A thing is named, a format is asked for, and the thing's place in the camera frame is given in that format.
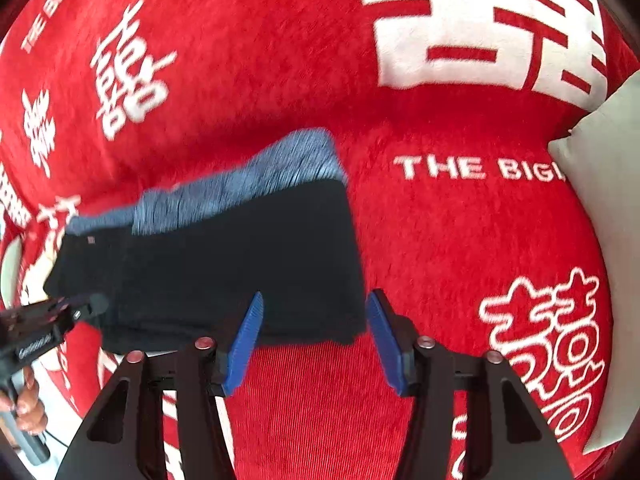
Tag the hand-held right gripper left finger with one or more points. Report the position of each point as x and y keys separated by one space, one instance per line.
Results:
x=245 y=345

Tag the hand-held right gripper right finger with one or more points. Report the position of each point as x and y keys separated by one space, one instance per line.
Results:
x=387 y=345

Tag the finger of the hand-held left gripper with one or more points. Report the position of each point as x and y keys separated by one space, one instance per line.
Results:
x=90 y=306
x=40 y=311

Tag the black pants with blue trim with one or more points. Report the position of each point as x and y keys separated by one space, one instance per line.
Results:
x=225 y=260

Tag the person's left hand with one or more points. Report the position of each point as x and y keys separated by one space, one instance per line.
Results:
x=27 y=402

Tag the red printed blanket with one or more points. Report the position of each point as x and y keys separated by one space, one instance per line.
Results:
x=450 y=235

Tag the pale grey pillow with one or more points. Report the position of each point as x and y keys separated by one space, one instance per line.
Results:
x=610 y=210

